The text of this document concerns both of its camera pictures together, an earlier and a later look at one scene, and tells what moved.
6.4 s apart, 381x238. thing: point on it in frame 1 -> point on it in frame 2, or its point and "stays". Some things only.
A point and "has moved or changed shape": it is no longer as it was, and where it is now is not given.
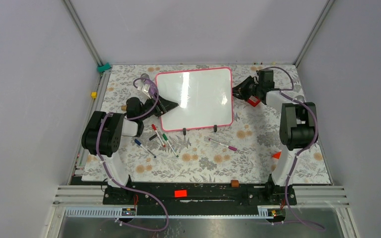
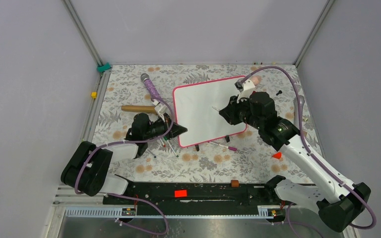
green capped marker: (166, 139) stays
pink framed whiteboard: (205, 97) has moved or changed shape
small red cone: (277, 155) stays
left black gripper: (168, 105) -> (176, 130)
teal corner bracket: (101, 69) stays
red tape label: (181, 193) stays
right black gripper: (237, 91) -> (229, 112)
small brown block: (234, 183) stays
